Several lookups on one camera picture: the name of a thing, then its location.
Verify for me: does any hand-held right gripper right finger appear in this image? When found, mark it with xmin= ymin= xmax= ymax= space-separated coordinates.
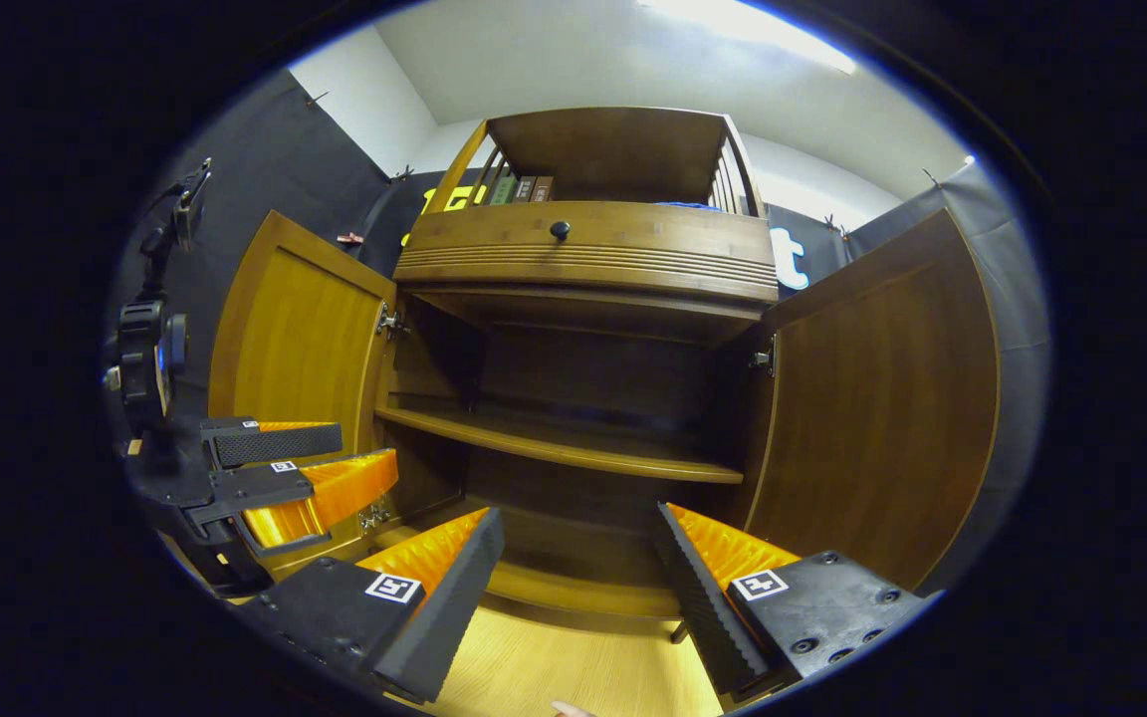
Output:
xmin=655 ymin=501 xmax=933 ymax=698

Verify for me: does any wooden inner shelf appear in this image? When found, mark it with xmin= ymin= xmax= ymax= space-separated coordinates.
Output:
xmin=376 ymin=403 xmax=744 ymax=485

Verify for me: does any wooden cabinet door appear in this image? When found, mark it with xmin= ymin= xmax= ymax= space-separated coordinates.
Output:
xmin=207 ymin=209 xmax=400 ymax=579
xmin=743 ymin=207 xmax=1001 ymax=592

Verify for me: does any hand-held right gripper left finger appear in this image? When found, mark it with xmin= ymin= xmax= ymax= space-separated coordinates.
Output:
xmin=235 ymin=506 xmax=506 ymax=704

